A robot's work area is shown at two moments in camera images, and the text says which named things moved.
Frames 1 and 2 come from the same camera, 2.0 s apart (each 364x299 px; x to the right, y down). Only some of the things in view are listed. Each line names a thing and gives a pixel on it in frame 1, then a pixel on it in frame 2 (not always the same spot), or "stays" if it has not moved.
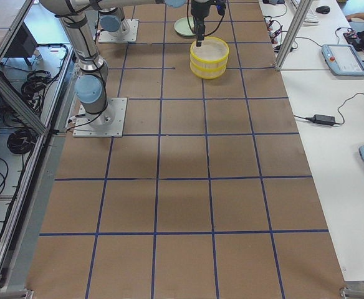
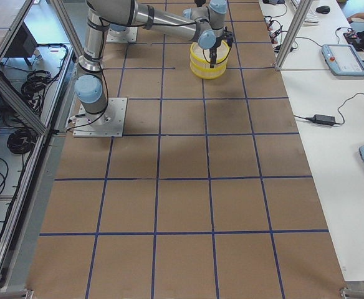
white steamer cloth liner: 210,49 stays
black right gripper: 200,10 → 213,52
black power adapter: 322,119 stays
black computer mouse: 324,9 stays
